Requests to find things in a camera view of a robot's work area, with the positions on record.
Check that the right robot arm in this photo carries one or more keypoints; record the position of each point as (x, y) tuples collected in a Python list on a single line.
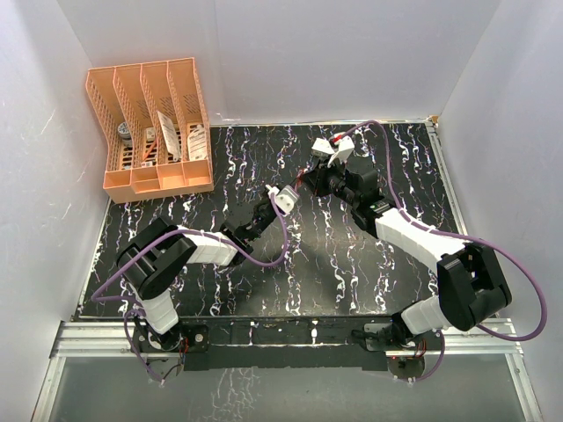
[(471, 284)]

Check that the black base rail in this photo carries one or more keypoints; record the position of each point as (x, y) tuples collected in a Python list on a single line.
[(369, 343)]

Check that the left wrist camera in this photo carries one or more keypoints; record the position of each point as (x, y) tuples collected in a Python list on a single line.
[(284, 198)]

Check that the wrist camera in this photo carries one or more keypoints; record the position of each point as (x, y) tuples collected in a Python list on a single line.
[(284, 198), (343, 147)]

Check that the white cardboard box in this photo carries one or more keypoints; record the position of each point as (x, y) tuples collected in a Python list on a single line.
[(321, 148)]

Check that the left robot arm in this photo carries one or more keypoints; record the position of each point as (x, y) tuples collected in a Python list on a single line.
[(151, 262)]

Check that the white packet in organizer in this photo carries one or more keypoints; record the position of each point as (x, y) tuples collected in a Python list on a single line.
[(170, 136)]

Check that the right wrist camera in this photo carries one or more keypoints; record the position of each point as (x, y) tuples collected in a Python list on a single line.
[(343, 147)]

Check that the aluminium frame rail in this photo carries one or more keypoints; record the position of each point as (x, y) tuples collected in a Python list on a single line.
[(95, 373)]

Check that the orange plastic file organizer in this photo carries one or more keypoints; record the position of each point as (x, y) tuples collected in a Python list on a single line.
[(142, 169)]

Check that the round tin in organizer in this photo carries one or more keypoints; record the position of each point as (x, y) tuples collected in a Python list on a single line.
[(123, 131)]

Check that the white pouch in organizer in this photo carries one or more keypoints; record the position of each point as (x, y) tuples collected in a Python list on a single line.
[(197, 143)]

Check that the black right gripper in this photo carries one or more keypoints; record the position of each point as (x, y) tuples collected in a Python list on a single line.
[(317, 178)]

